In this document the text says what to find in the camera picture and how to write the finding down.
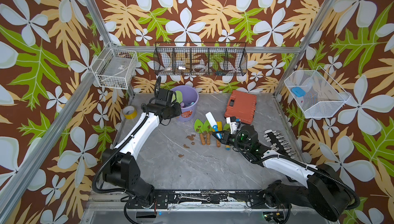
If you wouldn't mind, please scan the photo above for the red plastic tool case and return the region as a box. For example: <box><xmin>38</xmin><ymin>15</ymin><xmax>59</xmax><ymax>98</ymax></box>
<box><xmin>224</xmin><ymin>90</ymin><xmax>257</xmax><ymax>125</ymax></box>

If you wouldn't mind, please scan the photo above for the blue item in basket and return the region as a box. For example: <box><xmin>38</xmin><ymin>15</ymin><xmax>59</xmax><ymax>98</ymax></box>
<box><xmin>291</xmin><ymin>86</ymin><xmax>306</xmax><ymax>98</ymax></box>

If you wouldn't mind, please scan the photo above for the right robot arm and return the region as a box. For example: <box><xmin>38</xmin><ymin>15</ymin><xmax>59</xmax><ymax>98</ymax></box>
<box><xmin>213</xmin><ymin>125</ymin><xmax>361</xmax><ymax>222</ymax></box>

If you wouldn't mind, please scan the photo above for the purple plastic bucket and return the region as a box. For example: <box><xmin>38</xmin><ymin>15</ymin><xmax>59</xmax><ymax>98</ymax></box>
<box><xmin>171</xmin><ymin>85</ymin><xmax>199</xmax><ymax>122</ymax></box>

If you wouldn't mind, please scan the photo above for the black wire basket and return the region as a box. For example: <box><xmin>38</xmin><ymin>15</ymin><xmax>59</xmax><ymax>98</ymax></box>
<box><xmin>152</xmin><ymin>42</ymin><xmax>248</xmax><ymax>76</ymax></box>

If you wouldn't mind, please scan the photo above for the yellow tape roll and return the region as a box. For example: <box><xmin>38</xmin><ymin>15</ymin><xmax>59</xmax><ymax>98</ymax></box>
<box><xmin>122</xmin><ymin>106</ymin><xmax>137</xmax><ymax>119</ymax></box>

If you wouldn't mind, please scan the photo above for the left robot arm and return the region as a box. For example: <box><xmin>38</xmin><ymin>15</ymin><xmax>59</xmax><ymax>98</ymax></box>
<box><xmin>92</xmin><ymin>87</ymin><xmax>182</xmax><ymax>207</ymax></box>

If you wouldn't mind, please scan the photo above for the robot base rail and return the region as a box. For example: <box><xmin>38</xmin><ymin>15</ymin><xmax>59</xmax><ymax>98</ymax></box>
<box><xmin>87</xmin><ymin>189</ymin><xmax>291</xmax><ymax>210</ymax></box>

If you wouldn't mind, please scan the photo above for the white wire basket left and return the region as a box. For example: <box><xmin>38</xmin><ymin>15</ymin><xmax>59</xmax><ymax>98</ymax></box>
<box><xmin>91</xmin><ymin>43</ymin><xmax>139</xmax><ymax>90</ymax></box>

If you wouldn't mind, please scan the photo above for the green trowel yellow handle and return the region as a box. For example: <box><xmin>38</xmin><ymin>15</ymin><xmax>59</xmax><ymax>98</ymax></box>
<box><xmin>223</xmin><ymin>124</ymin><xmax>231</xmax><ymax>151</ymax></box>

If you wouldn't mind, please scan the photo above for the lime trowel wooden handle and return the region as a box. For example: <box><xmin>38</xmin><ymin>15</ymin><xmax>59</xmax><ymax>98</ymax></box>
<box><xmin>175</xmin><ymin>91</ymin><xmax>183</xmax><ymax>103</ymax></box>

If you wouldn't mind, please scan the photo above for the green trowel wooden handle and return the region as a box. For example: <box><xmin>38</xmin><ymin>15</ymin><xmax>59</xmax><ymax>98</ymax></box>
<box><xmin>203</xmin><ymin>120</ymin><xmax>212</xmax><ymax>146</ymax></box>
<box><xmin>194</xmin><ymin>119</ymin><xmax>206</xmax><ymax>145</ymax></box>

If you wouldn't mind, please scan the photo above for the white wire basket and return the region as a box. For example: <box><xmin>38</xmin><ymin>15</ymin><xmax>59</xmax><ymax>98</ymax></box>
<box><xmin>284</xmin><ymin>67</ymin><xmax>350</xmax><ymax>119</ymax></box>
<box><xmin>91</xmin><ymin>43</ymin><xmax>139</xmax><ymax>90</ymax></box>

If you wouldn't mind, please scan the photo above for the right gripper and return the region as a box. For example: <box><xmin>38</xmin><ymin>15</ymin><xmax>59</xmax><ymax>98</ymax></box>
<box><xmin>212</xmin><ymin>131</ymin><xmax>251</xmax><ymax>153</ymax></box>

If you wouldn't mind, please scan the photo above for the white wire basket right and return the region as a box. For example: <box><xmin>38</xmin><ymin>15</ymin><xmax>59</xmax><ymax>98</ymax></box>
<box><xmin>284</xmin><ymin>67</ymin><xmax>350</xmax><ymax>119</ymax></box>

